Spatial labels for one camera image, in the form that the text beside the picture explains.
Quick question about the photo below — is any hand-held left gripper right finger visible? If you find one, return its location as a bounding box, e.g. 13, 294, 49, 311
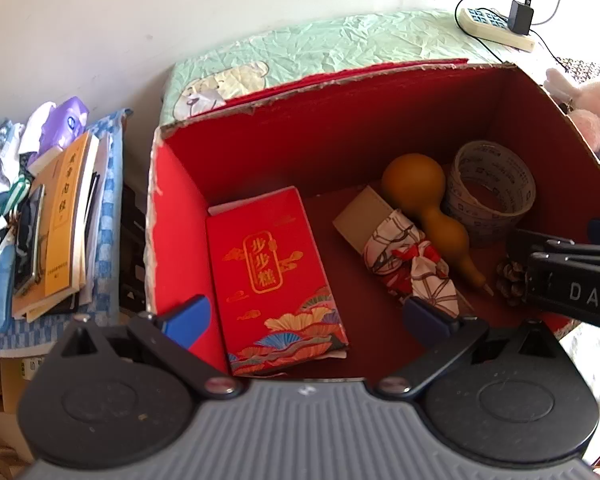
377, 296, 561, 402

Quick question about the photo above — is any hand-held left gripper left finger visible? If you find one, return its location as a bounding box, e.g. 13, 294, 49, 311
55, 295, 243, 401

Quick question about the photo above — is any brown pine cone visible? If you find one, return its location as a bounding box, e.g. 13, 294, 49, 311
495, 257, 531, 307

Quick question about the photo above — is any clear packing tape roll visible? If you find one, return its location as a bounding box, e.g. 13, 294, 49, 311
441, 140, 537, 248

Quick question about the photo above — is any red patterned gift box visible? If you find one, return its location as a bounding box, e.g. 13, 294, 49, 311
206, 186, 350, 377

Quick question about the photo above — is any brown dried gourd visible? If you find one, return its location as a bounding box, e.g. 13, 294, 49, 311
381, 154, 495, 297

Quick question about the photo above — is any red cardboard box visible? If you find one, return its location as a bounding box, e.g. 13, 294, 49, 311
147, 59, 600, 381

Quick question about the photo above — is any pink rabbit plush toy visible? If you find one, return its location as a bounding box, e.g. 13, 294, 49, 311
544, 67, 600, 158

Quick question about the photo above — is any stack of books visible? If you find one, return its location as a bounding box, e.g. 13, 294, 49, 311
12, 132, 113, 321

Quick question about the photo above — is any yellow cover paperback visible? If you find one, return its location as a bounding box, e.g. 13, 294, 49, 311
44, 133, 92, 298

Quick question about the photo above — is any dark patterned cloth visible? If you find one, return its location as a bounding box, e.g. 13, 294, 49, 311
555, 55, 600, 83

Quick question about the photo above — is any light blue case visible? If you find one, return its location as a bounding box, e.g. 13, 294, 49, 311
0, 247, 18, 333

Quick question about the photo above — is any brown carton with label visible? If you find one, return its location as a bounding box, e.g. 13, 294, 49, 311
0, 357, 46, 473

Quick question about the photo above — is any white power strip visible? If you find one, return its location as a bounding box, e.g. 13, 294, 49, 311
455, 6, 537, 52

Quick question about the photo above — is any black charger adapter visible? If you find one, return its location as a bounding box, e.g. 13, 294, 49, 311
508, 0, 535, 37

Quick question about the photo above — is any pile of striped clothes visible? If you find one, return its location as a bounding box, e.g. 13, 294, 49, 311
0, 115, 36, 281

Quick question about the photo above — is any purple tissue pack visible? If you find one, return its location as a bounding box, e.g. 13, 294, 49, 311
27, 97, 90, 171

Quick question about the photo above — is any light green bed sheet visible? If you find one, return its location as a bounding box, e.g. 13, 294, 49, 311
160, 7, 600, 126

